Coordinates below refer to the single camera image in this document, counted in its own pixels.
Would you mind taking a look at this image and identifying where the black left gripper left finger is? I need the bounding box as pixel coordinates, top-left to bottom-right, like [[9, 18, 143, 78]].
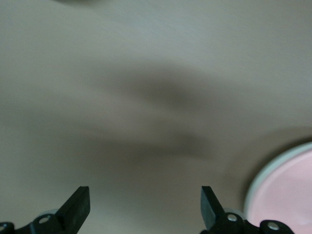
[[0, 186, 90, 234]]

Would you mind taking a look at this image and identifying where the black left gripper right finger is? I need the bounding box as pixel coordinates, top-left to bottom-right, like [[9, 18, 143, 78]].
[[200, 186, 295, 234]]

